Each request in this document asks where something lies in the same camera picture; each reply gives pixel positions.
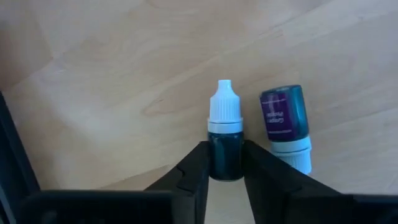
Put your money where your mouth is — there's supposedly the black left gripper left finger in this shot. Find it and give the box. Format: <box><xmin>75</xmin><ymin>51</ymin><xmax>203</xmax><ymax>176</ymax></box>
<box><xmin>17</xmin><ymin>140</ymin><xmax>211</xmax><ymax>224</ymax></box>

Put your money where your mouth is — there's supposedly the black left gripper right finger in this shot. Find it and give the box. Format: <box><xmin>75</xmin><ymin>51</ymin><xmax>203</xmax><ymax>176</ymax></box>
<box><xmin>243</xmin><ymin>139</ymin><xmax>398</xmax><ymax>224</ymax></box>

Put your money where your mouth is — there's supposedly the small dark dropper bottle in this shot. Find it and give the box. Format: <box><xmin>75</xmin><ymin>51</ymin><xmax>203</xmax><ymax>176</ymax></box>
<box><xmin>206</xmin><ymin>79</ymin><xmax>245</xmax><ymax>182</ymax></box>

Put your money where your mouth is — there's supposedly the small purple-label dropper bottle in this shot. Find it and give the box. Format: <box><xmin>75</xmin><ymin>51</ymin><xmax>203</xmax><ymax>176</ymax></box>
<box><xmin>259</xmin><ymin>84</ymin><xmax>313</xmax><ymax>175</ymax></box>

